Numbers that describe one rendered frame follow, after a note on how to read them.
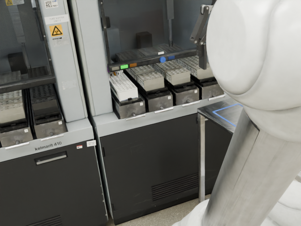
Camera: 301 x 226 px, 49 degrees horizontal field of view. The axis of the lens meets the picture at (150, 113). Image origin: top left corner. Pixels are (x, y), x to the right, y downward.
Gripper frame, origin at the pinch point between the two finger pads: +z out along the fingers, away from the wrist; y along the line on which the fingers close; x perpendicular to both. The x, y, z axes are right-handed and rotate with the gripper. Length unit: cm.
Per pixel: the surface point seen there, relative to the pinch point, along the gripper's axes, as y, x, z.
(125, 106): -13, 66, 40
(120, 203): -23, 66, 99
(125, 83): -9, 80, 34
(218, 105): 24, 42, 38
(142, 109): -5, 66, 43
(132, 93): -8, 70, 35
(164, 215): 3, 67, 120
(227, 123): 18.7, 25.7, 37.9
